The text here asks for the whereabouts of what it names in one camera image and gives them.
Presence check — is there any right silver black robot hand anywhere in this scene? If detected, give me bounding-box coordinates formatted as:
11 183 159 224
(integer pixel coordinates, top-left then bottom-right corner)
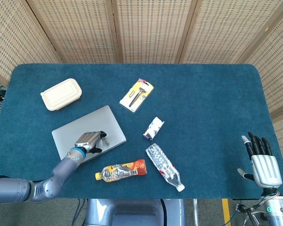
237 131 283 189

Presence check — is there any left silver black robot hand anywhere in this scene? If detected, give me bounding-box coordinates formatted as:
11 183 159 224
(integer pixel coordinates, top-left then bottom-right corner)
74 130 108 155

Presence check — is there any grey laptop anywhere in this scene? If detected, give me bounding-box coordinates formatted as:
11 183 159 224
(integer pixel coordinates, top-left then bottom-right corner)
51 105 127 165

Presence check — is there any orange juice bottle yellow cap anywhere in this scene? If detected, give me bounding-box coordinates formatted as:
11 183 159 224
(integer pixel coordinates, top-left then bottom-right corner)
95 159 148 183

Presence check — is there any beige lidded lunch box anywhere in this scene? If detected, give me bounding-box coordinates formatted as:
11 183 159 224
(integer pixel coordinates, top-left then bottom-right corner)
40 78 83 112

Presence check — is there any razor in yellow blister pack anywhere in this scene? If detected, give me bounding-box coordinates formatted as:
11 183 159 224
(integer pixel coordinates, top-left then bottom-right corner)
119 78 154 114

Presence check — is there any small purple black carton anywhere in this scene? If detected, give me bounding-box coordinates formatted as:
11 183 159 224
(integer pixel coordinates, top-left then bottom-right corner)
142 116 166 142

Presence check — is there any clear water bottle white cap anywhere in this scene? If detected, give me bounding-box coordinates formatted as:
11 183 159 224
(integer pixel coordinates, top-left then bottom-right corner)
145 143 186 193

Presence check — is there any metal table leg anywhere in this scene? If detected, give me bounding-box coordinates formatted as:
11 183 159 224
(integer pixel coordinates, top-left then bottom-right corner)
192 199 200 226

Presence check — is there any grey robot torso base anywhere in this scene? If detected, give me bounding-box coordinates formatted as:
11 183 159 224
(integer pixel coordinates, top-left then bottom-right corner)
84 199 187 226

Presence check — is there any blue table mat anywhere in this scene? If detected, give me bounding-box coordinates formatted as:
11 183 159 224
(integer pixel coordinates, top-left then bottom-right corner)
0 63 283 200

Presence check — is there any woven rattan folding screen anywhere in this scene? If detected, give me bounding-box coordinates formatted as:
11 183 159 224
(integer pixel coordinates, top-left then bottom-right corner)
0 0 283 175

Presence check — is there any robot arm cable bundle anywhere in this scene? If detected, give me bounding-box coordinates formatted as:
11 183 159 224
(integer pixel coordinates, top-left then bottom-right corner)
233 197 269 226

